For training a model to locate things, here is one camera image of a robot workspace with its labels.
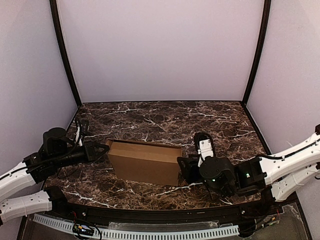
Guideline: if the brown cardboard box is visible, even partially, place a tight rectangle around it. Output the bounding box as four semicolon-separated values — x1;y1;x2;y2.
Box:
106;139;183;187

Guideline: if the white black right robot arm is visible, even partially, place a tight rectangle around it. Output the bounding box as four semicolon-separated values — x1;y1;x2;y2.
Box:
177;125;320;202

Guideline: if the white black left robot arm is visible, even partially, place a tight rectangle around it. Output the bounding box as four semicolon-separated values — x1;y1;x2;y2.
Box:
0;127;110;224

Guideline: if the small green circuit board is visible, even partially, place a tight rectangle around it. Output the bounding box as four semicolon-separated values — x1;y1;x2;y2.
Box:
72;224;95;236

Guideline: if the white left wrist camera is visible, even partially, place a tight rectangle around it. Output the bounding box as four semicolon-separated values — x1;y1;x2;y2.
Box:
74;118;89;147

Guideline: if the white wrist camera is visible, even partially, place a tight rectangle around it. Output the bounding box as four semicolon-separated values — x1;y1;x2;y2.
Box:
74;118;89;147
193;132;216;167

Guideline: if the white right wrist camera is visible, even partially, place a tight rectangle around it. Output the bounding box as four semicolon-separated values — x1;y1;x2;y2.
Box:
193;132;216;167

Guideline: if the white slotted cable duct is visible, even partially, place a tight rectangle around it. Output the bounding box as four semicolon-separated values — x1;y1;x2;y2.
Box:
33;214;239;240

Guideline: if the black front table rail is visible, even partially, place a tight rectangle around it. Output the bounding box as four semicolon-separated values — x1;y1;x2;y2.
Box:
47;201;284;226

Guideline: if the black left frame post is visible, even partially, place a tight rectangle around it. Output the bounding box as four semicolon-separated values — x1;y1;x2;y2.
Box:
49;0;82;108

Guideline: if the black frame post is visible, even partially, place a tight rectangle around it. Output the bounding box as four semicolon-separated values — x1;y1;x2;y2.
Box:
241;0;272;108
49;0;82;108

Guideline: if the black right frame post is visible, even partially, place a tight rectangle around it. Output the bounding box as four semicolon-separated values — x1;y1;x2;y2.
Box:
241;0;272;108

